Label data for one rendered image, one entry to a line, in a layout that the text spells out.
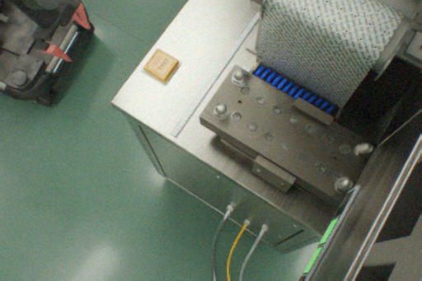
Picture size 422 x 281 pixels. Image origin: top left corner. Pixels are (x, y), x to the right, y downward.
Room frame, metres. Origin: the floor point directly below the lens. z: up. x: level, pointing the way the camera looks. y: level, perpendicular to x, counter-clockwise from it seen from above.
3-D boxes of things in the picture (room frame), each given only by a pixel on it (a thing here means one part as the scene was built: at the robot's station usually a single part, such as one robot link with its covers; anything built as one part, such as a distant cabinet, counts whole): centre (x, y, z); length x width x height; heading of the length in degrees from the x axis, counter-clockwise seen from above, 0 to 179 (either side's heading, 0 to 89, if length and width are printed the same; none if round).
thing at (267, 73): (0.41, -0.21, 1.03); 0.21 x 0.04 x 0.03; 54
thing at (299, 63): (0.43, -0.22, 1.11); 0.23 x 0.01 x 0.18; 54
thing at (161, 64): (0.56, 0.13, 0.91); 0.07 x 0.07 x 0.02; 54
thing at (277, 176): (0.23, -0.14, 0.96); 0.10 x 0.03 x 0.11; 54
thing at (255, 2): (0.60, -0.14, 1.05); 0.06 x 0.05 x 0.31; 54
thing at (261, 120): (0.31, -0.18, 1.00); 0.40 x 0.16 x 0.06; 54
